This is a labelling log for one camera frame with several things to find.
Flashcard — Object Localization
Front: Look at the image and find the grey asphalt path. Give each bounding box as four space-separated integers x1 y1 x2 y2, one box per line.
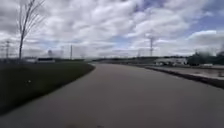
0 63 224 128

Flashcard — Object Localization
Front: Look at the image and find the tall pylon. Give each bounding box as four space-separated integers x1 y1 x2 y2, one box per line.
148 35 155 58

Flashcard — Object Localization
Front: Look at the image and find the pole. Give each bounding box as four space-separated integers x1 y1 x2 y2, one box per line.
69 44 73 61

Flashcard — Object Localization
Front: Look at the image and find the low white building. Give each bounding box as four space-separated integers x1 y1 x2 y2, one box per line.
24 57 56 64

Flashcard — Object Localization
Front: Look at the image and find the dark grass area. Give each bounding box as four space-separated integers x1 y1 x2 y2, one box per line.
0 60 96 116

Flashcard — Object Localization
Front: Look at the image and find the grey road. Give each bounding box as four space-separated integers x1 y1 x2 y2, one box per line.
156 65 224 79

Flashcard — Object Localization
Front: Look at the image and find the dark row of trees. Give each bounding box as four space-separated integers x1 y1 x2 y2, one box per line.
187 51 224 66

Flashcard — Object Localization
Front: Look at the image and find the bare tree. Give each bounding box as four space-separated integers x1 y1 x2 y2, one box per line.
15 0 46 61

